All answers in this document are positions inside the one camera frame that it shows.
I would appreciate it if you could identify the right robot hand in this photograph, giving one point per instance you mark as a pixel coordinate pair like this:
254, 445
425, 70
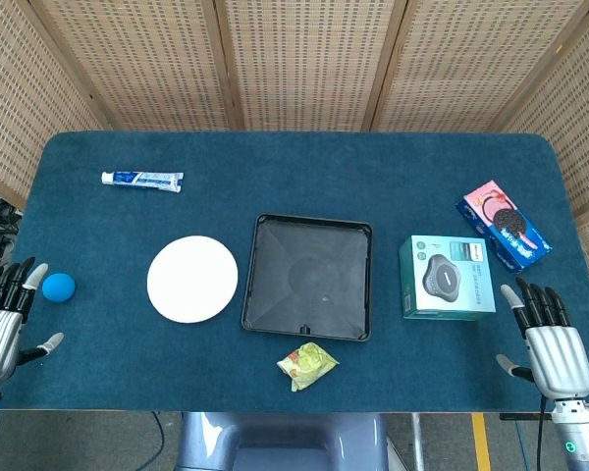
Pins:
554, 350

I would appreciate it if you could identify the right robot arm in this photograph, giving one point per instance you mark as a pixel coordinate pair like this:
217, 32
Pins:
581, 432

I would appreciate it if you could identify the blue ball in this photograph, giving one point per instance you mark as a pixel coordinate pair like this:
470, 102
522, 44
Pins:
58, 286

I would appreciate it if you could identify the toothpaste tube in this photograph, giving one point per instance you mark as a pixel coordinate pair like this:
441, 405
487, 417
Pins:
142, 179

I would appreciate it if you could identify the black square tray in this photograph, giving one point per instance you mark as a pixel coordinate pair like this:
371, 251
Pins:
308, 277

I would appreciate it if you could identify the teal speaker box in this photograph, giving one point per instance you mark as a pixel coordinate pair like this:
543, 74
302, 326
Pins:
446, 279

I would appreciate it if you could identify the woven folding screen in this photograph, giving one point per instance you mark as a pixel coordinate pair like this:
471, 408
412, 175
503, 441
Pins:
294, 64

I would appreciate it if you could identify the white round plate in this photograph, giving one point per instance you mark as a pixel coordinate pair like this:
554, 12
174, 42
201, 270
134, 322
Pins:
192, 279

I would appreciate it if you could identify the blue table cloth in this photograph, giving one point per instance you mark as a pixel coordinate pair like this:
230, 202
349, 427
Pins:
294, 275

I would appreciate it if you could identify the pink blue cookie box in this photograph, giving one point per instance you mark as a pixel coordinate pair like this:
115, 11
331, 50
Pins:
503, 230

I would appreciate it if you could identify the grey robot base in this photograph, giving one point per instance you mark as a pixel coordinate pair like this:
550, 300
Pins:
282, 441

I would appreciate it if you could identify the green snack packet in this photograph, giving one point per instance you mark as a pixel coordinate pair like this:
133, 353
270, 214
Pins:
306, 364

